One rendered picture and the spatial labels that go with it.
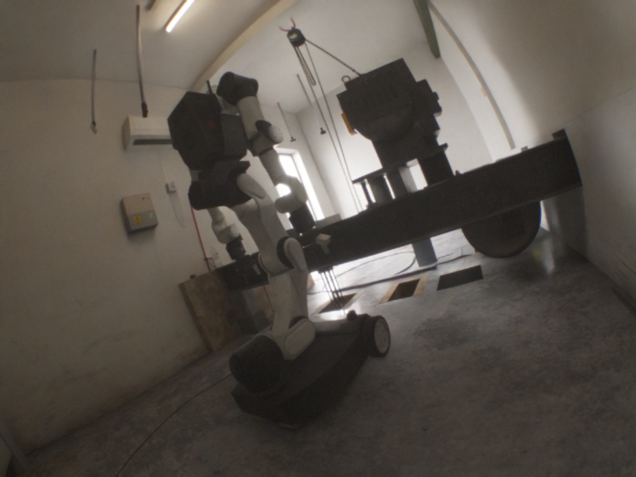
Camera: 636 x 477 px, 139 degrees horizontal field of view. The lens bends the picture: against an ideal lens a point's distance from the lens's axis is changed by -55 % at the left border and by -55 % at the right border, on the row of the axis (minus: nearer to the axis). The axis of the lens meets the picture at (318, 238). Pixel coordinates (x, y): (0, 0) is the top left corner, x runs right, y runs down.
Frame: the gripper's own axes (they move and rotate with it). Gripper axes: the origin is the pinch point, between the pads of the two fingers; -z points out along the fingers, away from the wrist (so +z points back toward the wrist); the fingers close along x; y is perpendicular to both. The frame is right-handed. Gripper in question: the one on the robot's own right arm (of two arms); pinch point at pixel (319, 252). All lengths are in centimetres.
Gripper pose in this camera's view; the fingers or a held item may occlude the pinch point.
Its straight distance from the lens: 103.4
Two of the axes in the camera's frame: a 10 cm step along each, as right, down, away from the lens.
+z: -4.5, -8.7, -1.9
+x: 4.3, -4.0, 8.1
